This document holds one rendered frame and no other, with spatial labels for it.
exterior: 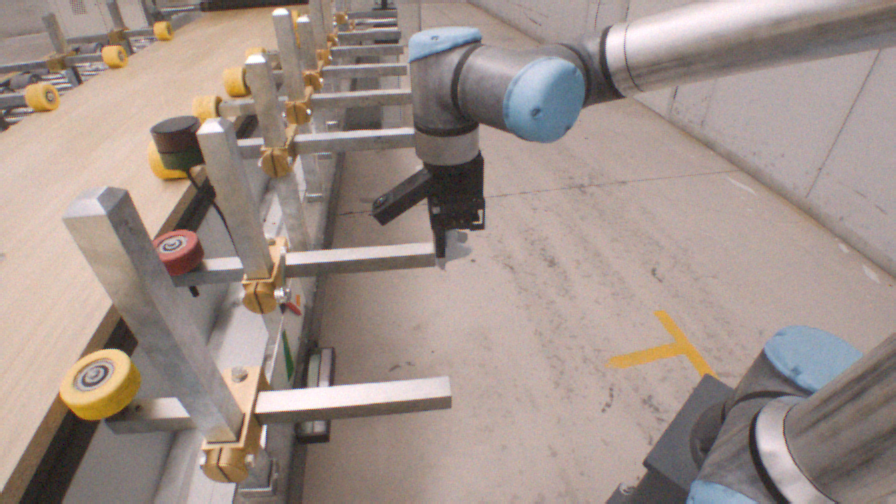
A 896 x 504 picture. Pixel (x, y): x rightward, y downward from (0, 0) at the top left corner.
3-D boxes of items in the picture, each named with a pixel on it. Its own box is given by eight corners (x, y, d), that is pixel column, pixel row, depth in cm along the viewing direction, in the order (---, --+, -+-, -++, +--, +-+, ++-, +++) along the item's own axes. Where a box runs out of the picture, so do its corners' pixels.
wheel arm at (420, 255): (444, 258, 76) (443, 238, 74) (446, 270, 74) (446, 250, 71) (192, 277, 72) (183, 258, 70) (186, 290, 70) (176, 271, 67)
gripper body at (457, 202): (484, 234, 67) (487, 164, 60) (428, 240, 67) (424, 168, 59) (476, 207, 73) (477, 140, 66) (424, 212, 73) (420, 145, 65)
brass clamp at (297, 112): (318, 105, 109) (315, 85, 106) (311, 125, 99) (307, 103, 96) (294, 106, 109) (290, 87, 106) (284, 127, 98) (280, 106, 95)
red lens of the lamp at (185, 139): (211, 130, 55) (206, 113, 53) (196, 149, 50) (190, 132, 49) (167, 134, 54) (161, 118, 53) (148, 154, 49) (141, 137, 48)
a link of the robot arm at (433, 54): (448, 40, 46) (389, 30, 52) (450, 145, 54) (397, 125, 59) (502, 27, 51) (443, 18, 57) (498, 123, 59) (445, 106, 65)
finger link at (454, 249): (472, 277, 73) (473, 232, 68) (437, 281, 73) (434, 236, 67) (469, 265, 76) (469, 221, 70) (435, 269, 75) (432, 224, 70)
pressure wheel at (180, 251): (224, 277, 76) (203, 225, 69) (212, 309, 70) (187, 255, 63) (181, 281, 75) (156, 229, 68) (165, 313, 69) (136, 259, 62)
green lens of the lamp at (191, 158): (216, 147, 56) (212, 132, 55) (202, 168, 52) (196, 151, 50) (173, 151, 56) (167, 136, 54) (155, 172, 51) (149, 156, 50)
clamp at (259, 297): (292, 258, 76) (286, 235, 73) (279, 313, 66) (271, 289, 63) (261, 261, 76) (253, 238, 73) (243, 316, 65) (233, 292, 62)
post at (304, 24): (335, 173, 141) (310, 15, 111) (334, 178, 138) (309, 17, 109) (324, 174, 141) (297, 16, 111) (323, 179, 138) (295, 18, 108)
